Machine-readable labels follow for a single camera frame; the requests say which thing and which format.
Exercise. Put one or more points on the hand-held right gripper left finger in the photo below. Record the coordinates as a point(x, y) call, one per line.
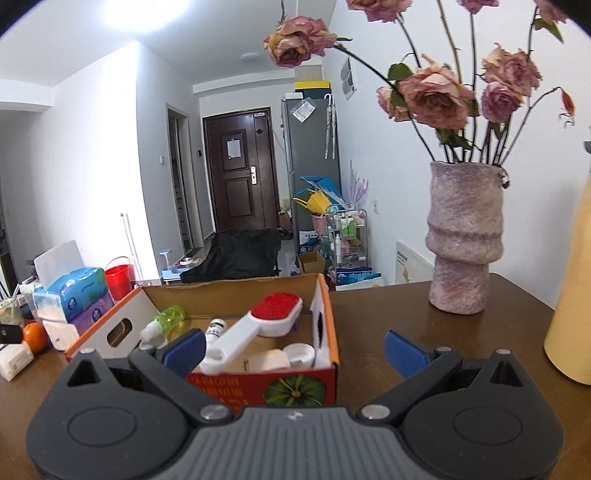
point(184, 353)

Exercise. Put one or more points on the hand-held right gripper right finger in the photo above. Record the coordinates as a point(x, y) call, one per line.
point(404, 353)

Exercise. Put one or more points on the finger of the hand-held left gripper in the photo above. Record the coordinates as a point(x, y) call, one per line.
point(10, 334)

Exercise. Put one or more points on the white dropper bottle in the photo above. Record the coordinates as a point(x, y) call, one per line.
point(216, 328)

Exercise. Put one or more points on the green spray bottle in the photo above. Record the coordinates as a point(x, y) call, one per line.
point(168, 316)

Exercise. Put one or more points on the red and orange cardboard box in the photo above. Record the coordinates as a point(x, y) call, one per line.
point(231, 384)

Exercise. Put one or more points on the white and red lint brush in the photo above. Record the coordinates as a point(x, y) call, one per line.
point(240, 334)

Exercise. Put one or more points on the white bottle cap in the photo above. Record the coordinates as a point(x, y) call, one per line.
point(300, 354)

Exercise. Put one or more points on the clear glass cup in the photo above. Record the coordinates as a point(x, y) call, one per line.
point(9, 314)

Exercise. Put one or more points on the orange fruit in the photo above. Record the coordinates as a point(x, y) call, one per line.
point(34, 337)

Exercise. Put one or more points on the clear plastic container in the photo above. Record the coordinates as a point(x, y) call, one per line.
point(14, 361)

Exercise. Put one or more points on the clear jar with white lid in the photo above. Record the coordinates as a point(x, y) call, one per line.
point(28, 288)

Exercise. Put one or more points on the blue tissue pack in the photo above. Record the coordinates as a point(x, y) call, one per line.
point(74, 295)

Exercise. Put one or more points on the purple tissue pack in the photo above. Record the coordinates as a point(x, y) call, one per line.
point(94, 314)

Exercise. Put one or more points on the blue and white bag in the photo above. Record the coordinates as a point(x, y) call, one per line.
point(358, 278)

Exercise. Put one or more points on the white flat board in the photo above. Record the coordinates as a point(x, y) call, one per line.
point(413, 263)

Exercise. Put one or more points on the red bucket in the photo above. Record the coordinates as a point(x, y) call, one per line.
point(117, 279)

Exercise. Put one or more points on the white mop stick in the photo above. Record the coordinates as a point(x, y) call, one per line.
point(129, 244)

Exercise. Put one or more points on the pink textured vase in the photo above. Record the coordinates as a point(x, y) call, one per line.
point(464, 240)

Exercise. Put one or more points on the small brown cardboard box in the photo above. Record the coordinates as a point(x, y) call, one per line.
point(311, 262)

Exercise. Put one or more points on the pink bucket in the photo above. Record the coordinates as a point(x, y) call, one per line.
point(318, 221)

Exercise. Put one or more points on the yellow thermos jug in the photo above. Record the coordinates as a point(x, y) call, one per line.
point(570, 314)

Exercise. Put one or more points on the purple feather decoration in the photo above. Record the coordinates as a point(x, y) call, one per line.
point(359, 187)

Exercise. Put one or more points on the yellow plastic dustpan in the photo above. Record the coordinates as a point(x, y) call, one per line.
point(316, 201)

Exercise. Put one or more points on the dark brown door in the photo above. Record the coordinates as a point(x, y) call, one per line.
point(240, 175)

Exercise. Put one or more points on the grey refrigerator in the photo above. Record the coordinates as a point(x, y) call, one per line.
point(307, 147)

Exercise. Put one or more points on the folded clear umbrella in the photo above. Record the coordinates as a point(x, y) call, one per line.
point(329, 124)

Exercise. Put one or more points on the bunch of dried pink roses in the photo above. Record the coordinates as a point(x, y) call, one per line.
point(436, 97)

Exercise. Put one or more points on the yellow and black box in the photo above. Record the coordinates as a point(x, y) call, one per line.
point(313, 86)

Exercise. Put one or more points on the wall poster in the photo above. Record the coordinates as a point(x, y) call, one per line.
point(349, 78)

